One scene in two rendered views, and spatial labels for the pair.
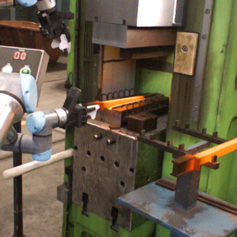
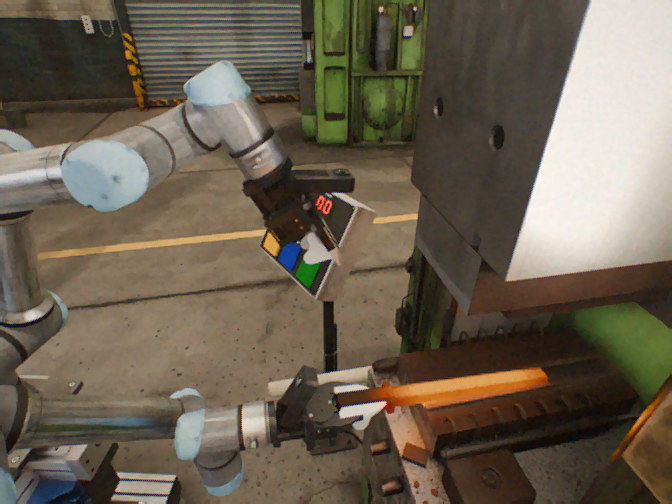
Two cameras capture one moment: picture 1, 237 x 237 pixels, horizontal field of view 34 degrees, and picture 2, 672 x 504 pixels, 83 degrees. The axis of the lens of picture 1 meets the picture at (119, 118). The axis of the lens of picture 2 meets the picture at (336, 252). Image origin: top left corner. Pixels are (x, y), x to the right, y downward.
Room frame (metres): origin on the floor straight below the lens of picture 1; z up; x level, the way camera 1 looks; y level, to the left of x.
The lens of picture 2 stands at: (1.27, -0.12, 1.62)
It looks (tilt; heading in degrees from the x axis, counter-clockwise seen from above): 33 degrees down; 40
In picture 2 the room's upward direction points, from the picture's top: straight up
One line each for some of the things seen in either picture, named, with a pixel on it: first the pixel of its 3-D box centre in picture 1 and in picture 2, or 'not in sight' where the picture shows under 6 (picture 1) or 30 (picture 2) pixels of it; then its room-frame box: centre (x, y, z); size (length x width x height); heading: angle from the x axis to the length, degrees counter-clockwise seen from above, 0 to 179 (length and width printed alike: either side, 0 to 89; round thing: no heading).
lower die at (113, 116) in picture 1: (132, 106); (508, 382); (1.90, -0.06, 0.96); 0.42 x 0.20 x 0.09; 142
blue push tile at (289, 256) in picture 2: not in sight; (291, 254); (1.90, 0.59, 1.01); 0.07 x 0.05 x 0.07; 77
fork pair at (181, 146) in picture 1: (193, 138); not in sight; (1.28, -0.26, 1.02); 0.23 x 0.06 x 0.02; 137
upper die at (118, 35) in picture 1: (137, 34); (564, 235); (1.90, -0.06, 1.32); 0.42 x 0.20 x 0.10; 142
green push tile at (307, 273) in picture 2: not in sight; (309, 270); (1.88, 0.49, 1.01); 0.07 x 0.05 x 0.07; 77
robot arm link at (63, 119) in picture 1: (58, 117); (257, 425); (1.48, 0.24, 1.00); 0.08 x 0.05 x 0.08; 52
